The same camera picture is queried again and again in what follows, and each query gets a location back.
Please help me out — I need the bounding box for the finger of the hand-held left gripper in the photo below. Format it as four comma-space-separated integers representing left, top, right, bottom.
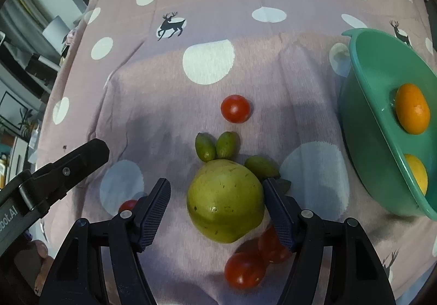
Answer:
19, 139, 110, 220

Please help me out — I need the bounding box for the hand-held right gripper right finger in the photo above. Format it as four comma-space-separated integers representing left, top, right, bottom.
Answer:
262, 178, 393, 305

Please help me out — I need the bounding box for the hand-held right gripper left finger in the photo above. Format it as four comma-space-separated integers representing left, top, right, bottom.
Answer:
39, 178, 171, 305

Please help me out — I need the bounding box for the red tomato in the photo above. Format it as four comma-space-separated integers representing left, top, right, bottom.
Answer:
118, 199, 139, 214
258, 225, 293, 265
224, 250, 267, 289
220, 95, 251, 124

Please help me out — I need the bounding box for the yellow-green pear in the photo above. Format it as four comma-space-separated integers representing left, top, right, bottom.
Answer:
186, 159, 265, 244

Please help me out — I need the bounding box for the yellow lemon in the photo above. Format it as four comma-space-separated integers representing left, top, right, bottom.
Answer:
403, 154, 429, 196

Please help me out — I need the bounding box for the green plastic bowl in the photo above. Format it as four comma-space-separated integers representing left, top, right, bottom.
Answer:
339, 28, 437, 218

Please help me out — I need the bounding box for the orange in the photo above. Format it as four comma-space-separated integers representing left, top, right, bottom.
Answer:
395, 83, 431, 135

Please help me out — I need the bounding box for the person's left hand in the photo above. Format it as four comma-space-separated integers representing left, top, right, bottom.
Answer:
32, 239, 55, 292

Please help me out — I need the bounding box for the dark shelf unit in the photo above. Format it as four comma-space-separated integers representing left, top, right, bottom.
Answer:
0, 28, 58, 111

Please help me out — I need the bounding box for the crumpled pink cloth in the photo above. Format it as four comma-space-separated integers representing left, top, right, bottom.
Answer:
61, 23, 81, 66

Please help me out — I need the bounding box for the pink polka-dot blanket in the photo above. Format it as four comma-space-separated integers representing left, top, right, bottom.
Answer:
25, 0, 437, 305

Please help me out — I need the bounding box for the white cylinder bin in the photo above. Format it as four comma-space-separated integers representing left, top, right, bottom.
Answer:
43, 15, 69, 46

